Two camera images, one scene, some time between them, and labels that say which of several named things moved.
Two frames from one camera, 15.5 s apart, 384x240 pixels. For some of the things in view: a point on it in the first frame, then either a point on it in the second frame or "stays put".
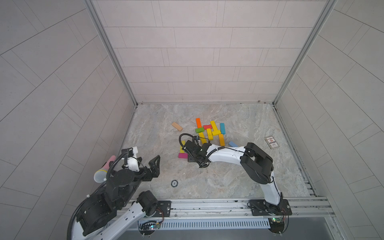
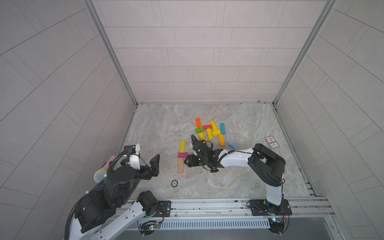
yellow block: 203,140 stays put
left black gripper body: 143,174 stays put
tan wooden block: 177,126 -> 180,165
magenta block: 183,155 stays put
